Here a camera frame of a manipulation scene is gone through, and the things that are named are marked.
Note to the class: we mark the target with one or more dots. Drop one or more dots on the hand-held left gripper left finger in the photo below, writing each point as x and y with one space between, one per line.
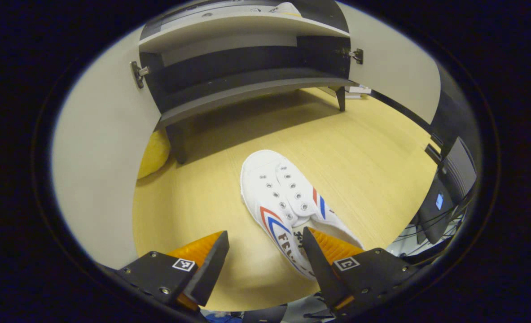
209 269

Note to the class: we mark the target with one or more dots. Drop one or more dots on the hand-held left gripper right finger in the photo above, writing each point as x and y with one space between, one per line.
321 273

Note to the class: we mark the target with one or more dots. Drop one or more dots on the white shoe cabinet door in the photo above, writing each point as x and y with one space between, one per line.
395 67
99 170

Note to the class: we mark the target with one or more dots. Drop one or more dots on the white shoe cabinet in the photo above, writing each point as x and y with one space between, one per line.
247 80

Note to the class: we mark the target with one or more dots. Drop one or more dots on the yellow cushion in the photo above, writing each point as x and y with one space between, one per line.
155 154

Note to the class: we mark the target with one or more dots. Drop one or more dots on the black computer equipment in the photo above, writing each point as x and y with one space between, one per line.
445 197

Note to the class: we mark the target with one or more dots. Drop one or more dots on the cream paperback book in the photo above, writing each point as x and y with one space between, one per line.
359 89

